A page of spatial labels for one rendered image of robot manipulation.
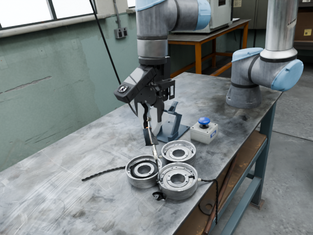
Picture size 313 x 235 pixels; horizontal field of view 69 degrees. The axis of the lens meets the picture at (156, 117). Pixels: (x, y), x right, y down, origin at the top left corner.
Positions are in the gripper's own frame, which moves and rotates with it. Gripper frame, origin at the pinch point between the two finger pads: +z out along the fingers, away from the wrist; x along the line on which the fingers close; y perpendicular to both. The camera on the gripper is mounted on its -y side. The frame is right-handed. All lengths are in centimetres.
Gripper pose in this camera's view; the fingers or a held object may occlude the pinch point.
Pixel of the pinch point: (148, 131)
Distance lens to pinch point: 63.5
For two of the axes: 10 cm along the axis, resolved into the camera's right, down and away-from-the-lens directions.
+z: 0.1, 9.2, 4.0
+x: -7.6, -2.5, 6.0
